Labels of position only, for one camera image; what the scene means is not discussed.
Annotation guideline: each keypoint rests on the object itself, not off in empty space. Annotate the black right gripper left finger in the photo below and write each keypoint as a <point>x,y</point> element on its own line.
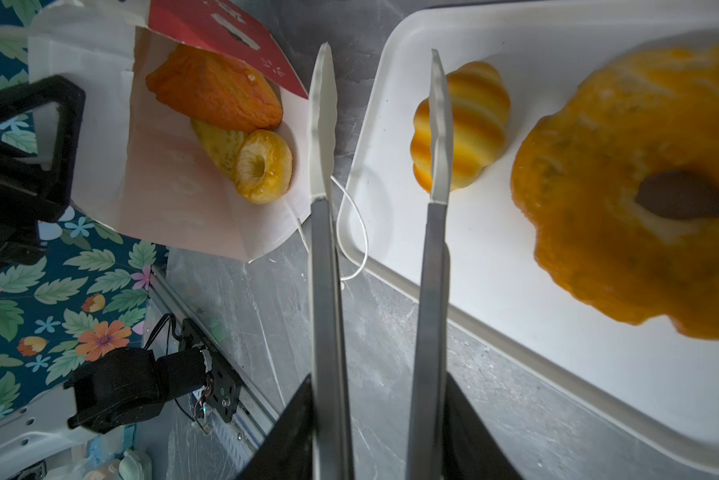
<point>286,452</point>

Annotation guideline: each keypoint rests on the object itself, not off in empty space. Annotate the striped yellow bread roll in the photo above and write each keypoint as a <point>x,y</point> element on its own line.
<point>481,110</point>

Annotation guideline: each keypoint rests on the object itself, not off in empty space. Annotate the yellow green bread piece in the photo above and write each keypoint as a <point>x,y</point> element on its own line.
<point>222,146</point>

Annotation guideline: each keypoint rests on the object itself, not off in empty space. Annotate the metal food tongs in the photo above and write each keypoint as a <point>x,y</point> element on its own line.
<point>332,445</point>

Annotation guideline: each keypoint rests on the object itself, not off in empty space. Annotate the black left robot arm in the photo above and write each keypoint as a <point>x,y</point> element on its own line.
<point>132,384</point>

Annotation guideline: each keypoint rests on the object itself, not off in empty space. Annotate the orange brown croissant bread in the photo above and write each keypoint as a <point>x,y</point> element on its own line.
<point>215,89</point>

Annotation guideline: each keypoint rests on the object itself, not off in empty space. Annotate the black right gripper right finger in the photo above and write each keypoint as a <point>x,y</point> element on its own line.
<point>469,450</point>

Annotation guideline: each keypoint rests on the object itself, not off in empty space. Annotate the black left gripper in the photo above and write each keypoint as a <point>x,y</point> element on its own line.
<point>33,189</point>

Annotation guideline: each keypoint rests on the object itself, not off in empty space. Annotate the red white paper bag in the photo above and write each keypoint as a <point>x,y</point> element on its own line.
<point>139,168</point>

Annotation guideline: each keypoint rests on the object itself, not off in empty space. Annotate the large orange ring bread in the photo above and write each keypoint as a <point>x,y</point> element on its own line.
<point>622,188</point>

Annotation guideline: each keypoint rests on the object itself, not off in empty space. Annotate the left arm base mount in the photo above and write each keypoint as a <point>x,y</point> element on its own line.
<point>225,385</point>

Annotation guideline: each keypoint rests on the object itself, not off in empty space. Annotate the white plastic tray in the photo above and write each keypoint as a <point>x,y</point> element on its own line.
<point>657,384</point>

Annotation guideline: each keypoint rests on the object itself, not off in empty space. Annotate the small yellow donut bread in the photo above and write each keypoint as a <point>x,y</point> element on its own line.
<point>263,169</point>

